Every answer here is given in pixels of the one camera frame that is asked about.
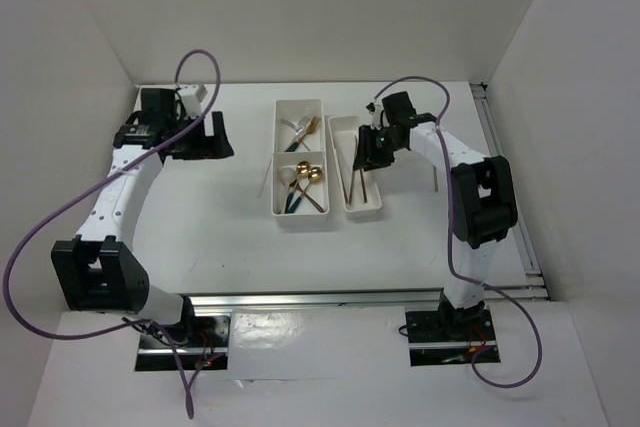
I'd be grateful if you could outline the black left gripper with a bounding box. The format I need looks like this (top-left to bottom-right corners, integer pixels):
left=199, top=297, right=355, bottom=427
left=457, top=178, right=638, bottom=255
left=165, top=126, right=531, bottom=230
left=167, top=111, right=233, bottom=160

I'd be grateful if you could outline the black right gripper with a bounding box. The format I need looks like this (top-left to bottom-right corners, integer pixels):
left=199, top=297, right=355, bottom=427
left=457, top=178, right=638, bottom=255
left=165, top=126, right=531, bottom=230
left=352, top=124, right=403, bottom=171

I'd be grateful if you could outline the silver chopstick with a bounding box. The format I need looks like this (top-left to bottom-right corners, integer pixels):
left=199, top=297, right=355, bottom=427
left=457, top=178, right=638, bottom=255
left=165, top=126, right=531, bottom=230
left=348, top=134, right=358, bottom=205
left=432, top=165, right=440, bottom=192
left=256, top=156, right=273, bottom=199

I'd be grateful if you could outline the gold fork green handle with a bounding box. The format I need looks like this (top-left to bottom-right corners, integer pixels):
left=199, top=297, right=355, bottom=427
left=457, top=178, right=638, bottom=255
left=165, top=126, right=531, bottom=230
left=286, top=116, right=320, bottom=152

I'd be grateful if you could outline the gold spoon green handle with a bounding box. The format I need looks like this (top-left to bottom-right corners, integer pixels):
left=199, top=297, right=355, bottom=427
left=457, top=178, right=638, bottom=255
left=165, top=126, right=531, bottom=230
left=284, top=161, right=311, bottom=213
left=286, top=167, right=324, bottom=214

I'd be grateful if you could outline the small silver fork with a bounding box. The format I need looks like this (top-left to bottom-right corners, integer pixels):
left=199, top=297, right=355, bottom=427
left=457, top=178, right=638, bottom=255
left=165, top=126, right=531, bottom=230
left=293, top=116, right=311, bottom=143

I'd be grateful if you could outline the large silver fork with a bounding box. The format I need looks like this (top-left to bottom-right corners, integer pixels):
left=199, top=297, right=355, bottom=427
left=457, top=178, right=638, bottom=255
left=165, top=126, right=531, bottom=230
left=280, top=119, right=310, bottom=151

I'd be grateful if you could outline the dark wooden spoon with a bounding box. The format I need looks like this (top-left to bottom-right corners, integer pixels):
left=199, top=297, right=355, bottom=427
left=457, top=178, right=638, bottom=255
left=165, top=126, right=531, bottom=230
left=297, top=186, right=325, bottom=213

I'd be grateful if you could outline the white plastic spoon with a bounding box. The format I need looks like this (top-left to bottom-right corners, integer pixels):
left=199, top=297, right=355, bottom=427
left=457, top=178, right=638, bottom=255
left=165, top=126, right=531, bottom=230
left=277, top=167, right=297, bottom=215

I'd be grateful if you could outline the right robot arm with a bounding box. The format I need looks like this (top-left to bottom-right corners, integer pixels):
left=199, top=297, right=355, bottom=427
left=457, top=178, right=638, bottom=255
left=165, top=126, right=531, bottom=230
left=353, top=92, right=518, bottom=339

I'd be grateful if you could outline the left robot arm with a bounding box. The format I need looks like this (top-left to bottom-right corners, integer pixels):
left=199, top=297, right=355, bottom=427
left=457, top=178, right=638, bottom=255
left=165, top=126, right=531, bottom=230
left=51, top=84, right=234, bottom=346

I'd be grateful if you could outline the white narrow tray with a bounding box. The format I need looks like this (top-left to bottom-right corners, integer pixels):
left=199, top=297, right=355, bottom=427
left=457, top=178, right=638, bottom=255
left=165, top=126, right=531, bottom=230
left=327, top=116, right=382, bottom=221

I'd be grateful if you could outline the white divided utensil tray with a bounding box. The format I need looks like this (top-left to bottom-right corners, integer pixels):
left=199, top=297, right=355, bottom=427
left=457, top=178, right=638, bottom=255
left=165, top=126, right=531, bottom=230
left=271, top=99, right=330, bottom=229

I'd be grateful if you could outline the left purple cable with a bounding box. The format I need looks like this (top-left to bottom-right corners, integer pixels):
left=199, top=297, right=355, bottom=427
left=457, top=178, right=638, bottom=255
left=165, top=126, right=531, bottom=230
left=2, top=49, right=222, bottom=421

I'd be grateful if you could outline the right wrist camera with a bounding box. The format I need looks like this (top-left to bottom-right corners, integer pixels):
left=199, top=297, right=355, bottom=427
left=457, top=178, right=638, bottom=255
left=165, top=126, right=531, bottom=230
left=366, top=100, right=389, bottom=130

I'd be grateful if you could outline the aluminium front rail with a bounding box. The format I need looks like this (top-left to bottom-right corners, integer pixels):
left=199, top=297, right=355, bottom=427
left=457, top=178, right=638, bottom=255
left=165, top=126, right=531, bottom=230
left=79, top=287, right=546, bottom=313

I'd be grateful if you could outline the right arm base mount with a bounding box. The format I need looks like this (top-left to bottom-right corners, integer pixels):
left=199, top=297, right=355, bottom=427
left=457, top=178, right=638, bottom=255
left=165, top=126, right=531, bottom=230
left=398, top=309, right=501, bottom=367

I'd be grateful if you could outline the aluminium side rail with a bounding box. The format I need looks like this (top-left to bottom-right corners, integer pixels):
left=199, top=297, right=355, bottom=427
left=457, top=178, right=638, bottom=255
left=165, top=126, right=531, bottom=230
left=469, top=83, right=551, bottom=302

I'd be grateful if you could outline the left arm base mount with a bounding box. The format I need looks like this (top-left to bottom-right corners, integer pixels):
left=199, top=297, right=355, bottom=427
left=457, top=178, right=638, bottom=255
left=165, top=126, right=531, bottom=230
left=115, top=294, right=231, bottom=372

